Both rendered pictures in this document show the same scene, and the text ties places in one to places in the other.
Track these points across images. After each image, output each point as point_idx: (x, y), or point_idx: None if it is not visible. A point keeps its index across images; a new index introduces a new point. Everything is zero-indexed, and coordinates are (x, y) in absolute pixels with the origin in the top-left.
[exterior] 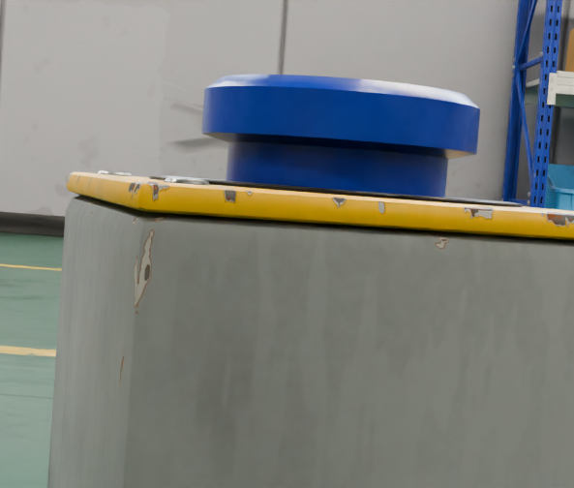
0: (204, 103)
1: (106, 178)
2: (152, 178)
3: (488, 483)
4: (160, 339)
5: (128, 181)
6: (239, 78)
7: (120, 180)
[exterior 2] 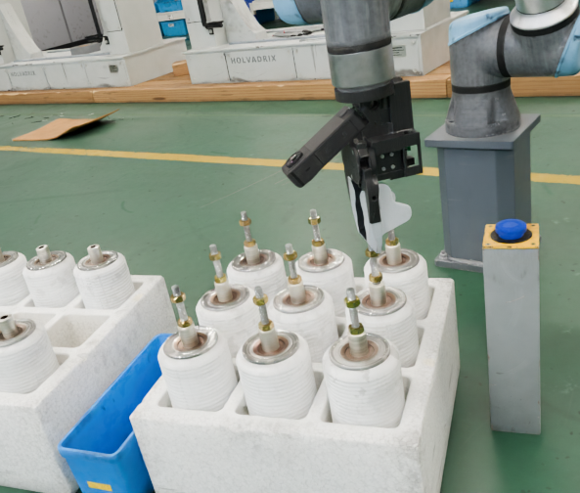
0: (526, 227)
1: (538, 232)
2: (532, 234)
3: None
4: None
5: (538, 226)
6: (524, 222)
7: (538, 228)
